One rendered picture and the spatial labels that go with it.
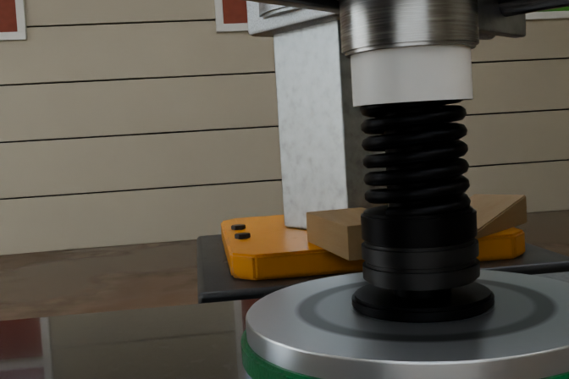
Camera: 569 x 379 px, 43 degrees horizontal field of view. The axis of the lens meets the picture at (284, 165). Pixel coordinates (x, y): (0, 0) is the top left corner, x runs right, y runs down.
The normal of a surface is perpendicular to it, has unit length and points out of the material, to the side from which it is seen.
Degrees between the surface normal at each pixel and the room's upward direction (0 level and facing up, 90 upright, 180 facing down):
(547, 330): 0
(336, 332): 0
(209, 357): 0
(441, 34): 90
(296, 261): 90
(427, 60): 90
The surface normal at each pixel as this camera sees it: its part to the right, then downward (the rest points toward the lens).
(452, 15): 0.44, 0.02
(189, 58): 0.14, 0.04
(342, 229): -0.96, 0.07
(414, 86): -0.13, 0.06
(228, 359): -0.06, -1.00
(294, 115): -0.80, 0.08
